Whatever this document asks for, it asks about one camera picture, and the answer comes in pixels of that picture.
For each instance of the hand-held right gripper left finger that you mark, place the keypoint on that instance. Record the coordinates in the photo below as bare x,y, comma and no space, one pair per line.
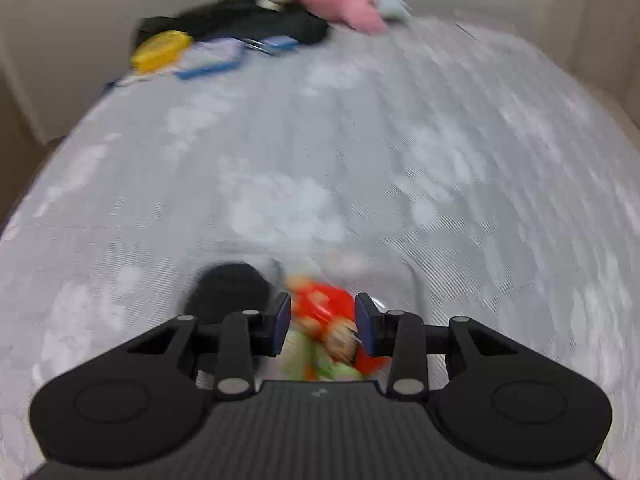
279,324

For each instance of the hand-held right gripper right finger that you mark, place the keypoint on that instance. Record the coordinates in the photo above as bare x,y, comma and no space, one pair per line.
366,325

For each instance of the pink and green squishy toy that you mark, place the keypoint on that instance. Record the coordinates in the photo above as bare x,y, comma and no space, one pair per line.
300,357

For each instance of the clear glass divided container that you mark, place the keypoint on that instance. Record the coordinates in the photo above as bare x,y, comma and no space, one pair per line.
400,280

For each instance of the black plush toy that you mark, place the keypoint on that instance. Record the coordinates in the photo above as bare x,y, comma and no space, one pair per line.
225,287

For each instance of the grey floral quilted mattress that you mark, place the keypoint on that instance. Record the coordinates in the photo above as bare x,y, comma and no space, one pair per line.
450,185

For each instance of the blue white packet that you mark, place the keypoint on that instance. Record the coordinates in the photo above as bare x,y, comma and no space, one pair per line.
210,57

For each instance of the small yellow box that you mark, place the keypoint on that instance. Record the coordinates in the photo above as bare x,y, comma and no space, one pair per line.
160,50

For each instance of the black cloth bag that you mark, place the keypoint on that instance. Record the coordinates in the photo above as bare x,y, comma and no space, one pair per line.
230,15

